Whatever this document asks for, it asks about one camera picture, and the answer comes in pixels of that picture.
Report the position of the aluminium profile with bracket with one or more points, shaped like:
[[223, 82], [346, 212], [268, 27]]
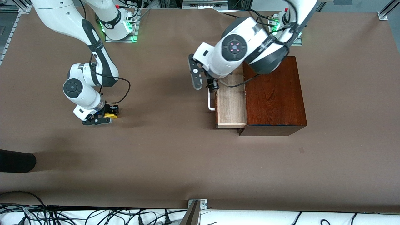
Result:
[[192, 215]]

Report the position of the black power plug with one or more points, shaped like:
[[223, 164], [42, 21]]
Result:
[[167, 219], [140, 220]]

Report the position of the yellow cube block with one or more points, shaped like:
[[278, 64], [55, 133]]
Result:
[[111, 115]]

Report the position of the grey electronics box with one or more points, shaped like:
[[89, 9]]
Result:
[[203, 3]]

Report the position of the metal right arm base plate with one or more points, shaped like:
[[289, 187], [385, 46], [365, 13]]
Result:
[[132, 34]]

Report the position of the aluminium frame rail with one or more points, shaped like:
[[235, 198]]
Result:
[[9, 34]]

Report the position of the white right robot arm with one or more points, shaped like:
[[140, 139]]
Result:
[[78, 90]]

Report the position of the brown paper table cover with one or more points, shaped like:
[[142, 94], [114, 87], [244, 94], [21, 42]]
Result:
[[156, 156]]

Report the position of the aluminium corner profile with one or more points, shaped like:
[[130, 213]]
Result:
[[386, 12]]

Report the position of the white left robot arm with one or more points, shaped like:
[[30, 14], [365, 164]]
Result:
[[237, 47]]

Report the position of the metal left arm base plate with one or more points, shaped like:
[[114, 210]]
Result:
[[300, 43]]

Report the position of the dark brown wooden cabinet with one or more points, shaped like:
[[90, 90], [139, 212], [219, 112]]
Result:
[[275, 93]]

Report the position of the black cylinder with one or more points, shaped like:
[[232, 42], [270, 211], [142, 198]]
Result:
[[17, 161]]

